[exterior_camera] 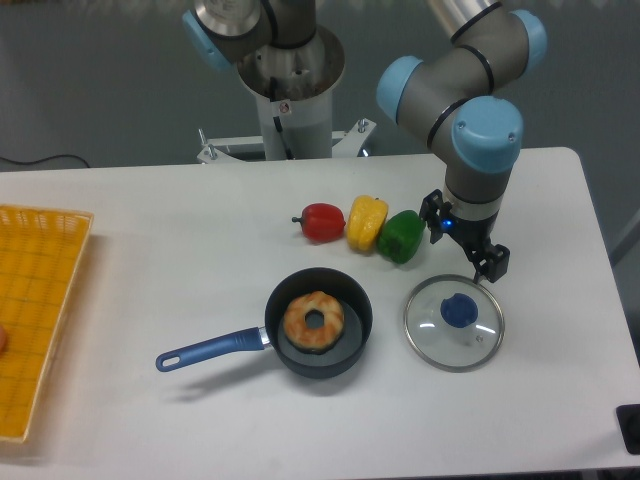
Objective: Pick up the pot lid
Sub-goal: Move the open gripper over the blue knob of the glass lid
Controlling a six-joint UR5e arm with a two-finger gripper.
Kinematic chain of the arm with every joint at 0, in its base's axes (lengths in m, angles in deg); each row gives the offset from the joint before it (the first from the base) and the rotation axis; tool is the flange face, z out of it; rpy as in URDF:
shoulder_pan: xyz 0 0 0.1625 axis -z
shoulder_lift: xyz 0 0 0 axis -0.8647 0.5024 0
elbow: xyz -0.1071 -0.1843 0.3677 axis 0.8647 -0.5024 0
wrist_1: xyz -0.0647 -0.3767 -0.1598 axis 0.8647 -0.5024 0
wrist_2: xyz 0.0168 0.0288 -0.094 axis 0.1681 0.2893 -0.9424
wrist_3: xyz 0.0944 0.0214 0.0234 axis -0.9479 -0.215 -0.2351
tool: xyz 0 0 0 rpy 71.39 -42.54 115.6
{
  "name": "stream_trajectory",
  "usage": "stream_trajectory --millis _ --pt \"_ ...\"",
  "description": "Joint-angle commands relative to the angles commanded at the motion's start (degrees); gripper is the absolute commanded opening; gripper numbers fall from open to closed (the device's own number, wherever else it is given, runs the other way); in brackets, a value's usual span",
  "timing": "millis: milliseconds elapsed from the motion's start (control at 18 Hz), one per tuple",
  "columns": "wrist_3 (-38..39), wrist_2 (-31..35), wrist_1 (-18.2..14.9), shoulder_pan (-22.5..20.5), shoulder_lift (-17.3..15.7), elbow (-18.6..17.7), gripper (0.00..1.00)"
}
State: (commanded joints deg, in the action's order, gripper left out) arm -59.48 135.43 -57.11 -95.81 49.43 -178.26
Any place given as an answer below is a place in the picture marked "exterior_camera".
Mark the black device at table edge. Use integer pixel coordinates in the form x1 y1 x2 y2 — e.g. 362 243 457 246
616 404 640 455

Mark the glass pot lid blue knob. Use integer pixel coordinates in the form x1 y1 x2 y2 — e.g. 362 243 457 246
402 273 506 373

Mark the dark saucepan blue handle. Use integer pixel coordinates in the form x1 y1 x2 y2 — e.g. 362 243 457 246
156 267 372 379

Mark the glazed toy donut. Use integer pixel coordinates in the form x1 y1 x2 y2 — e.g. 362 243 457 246
283 291 345 352

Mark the black cable on floor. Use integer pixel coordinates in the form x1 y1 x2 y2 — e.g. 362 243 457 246
0 153 91 169

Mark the red toy bell pepper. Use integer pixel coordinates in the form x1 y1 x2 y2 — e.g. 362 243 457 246
291 203 346 243

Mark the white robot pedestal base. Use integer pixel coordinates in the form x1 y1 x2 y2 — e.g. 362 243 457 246
197 26 376 164

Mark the green toy bell pepper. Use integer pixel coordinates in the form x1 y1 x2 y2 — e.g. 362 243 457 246
376 210 426 265

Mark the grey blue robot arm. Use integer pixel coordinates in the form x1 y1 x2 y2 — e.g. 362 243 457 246
182 1 548 282

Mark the yellow toy bell pepper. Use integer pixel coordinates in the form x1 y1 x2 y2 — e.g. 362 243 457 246
346 195 388 252

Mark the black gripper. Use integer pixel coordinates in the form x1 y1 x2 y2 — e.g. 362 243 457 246
419 189 510 284

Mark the yellow woven basket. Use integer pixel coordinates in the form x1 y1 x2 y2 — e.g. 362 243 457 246
1 204 94 443

